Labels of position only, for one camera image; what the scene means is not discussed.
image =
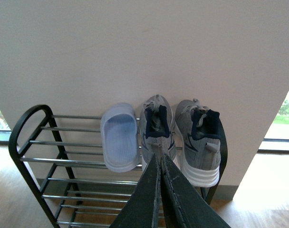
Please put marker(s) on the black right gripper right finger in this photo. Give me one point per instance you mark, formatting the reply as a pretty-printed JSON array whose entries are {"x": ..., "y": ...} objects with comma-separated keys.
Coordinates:
[{"x": 182, "y": 204}]

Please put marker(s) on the light blue slipper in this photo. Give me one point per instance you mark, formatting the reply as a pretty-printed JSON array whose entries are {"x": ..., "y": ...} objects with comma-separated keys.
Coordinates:
[{"x": 119, "y": 138}]

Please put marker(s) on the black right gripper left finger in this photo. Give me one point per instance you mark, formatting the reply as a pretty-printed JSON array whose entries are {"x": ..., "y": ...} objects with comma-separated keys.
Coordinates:
[{"x": 142, "y": 209}]

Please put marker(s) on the grey sneaker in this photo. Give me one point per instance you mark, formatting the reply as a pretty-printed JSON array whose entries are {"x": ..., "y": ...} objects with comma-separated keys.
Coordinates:
[
  {"x": 199, "y": 128},
  {"x": 156, "y": 128}
]

